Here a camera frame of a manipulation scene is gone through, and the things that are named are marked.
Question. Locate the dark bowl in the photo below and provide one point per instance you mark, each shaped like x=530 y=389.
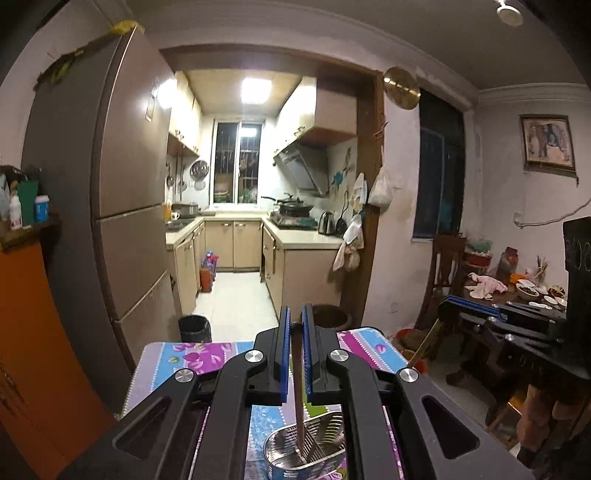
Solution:
x=527 y=291

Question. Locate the beige kitchen base cabinets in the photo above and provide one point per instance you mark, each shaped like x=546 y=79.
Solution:
x=244 y=240

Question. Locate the brown wooden chopstick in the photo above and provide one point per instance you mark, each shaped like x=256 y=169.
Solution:
x=299 y=424

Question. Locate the white yellow hanging mitt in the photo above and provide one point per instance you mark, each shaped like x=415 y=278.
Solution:
x=359 y=191

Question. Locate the black trash bin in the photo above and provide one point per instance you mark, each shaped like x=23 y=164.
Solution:
x=194 y=330

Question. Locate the green leafy bundle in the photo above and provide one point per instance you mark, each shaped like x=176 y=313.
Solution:
x=60 y=69

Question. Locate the white hanging towel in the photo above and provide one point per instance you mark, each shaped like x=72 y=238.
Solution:
x=353 y=228

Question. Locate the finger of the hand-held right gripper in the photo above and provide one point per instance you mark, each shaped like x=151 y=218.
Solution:
x=517 y=334
x=475 y=308

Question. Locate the green container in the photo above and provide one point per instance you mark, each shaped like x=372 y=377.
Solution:
x=28 y=203

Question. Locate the orange wooden cabinet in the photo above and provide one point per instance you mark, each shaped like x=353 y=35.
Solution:
x=32 y=346

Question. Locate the brown round barrel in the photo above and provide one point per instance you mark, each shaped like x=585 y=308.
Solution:
x=334 y=318

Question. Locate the steel cooking pot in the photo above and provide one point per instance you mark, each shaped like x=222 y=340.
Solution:
x=184 y=210

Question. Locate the steel electric kettle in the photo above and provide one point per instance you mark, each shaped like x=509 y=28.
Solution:
x=326 y=224

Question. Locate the red plastic basket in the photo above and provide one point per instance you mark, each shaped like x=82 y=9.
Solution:
x=478 y=258

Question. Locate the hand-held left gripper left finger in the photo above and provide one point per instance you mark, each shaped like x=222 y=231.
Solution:
x=285 y=360

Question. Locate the blue metal utensil holder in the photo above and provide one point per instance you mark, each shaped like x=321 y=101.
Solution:
x=281 y=450

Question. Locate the white bottle red cap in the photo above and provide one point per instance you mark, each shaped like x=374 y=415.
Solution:
x=15 y=214

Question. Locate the barred kitchen window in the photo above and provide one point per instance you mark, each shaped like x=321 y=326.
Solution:
x=226 y=157

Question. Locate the round ceiling lamp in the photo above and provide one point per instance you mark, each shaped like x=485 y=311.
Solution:
x=510 y=14

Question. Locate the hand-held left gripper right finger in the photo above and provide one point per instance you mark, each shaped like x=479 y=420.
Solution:
x=308 y=360

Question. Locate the gas stove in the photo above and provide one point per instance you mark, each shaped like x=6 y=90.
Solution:
x=291 y=221

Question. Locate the red oil bottle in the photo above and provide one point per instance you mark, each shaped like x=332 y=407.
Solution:
x=206 y=279

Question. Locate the grey refrigerator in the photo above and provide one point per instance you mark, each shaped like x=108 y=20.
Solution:
x=129 y=161

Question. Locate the glass jar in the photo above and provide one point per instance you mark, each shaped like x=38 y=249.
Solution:
x=508 y=265

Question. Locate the dark curtained window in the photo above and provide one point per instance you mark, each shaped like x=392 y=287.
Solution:
x=438 y=175

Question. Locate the white jar blue label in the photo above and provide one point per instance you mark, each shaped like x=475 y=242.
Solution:
x=42 y=210

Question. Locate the red floor basin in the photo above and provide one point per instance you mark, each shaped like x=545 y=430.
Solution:
x=406 y=334

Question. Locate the black wok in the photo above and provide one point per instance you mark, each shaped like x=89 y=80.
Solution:
x=295 y=207

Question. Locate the pink cloth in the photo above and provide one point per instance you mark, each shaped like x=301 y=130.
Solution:
x=485 y=286

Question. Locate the dark wooden chair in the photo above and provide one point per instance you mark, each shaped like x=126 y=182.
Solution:
x=445 y=258

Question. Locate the framed wall picture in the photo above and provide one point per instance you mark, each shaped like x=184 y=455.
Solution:
x=547 y=141

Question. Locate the floral striped tablecloth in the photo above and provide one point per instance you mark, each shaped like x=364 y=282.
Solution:
x=203 y=357

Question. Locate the white hanging plastic bag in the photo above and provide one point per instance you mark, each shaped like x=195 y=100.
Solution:
x=381 y=189

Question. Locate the beige wall cabinet above sink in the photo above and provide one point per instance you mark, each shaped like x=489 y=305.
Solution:
x=184 y=120

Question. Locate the beige wall cabinet above hood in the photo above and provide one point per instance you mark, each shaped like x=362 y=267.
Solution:
x=332 y=110

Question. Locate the hanging metal strainer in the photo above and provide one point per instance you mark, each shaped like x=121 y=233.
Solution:
x=199 y=170

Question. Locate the person's right hand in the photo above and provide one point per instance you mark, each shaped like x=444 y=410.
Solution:
x=549 y=415

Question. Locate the square ceiling light panel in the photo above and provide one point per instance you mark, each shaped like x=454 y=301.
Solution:
x=256 y=91

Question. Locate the dark wooden side table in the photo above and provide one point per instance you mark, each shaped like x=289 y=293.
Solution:
x=501 y=295

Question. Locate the yellow plastic bag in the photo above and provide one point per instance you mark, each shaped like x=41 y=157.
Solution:
x=124 y=27

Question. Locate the beige hanging cloth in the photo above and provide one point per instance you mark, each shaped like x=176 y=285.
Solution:
x=346 y=258

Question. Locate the gold round wall clock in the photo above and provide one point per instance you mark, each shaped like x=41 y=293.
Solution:
x=401 y=87

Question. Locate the steel range hood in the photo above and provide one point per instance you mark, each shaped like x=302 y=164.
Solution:
x=300 y=166

